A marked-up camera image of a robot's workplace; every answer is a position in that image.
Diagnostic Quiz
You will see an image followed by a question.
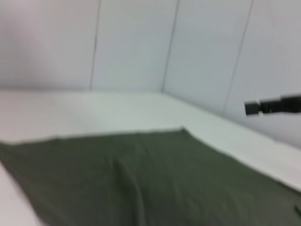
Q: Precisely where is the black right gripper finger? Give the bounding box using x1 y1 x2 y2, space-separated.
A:
244 93 301 117

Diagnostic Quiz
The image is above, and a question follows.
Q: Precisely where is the dark green FREE! t-shirt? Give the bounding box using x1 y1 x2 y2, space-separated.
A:
0 126 301 226

